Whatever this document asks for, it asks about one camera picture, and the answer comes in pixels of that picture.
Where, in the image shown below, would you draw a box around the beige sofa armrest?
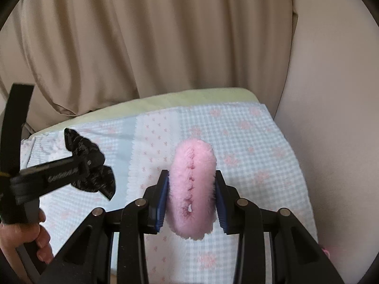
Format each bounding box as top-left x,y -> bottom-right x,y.
275,0 -> 378,283

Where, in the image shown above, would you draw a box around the black scrunchie with script print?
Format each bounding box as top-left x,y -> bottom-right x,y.
64,128 -> 116,201

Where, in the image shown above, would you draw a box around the light green mattress pad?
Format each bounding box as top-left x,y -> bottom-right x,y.
30,87 -> 258,138

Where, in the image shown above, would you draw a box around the pink fluffy scrunchie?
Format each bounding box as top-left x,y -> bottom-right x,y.
166,138 -> 217,240

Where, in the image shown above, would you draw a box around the blue gingham floral blanket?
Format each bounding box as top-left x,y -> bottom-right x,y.
18,101 -> 319,284

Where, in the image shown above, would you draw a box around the beige curtain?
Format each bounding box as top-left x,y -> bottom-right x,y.
1,0 -> 293,131

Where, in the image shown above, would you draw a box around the left hand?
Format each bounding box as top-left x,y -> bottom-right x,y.
1,209 -> 54,283

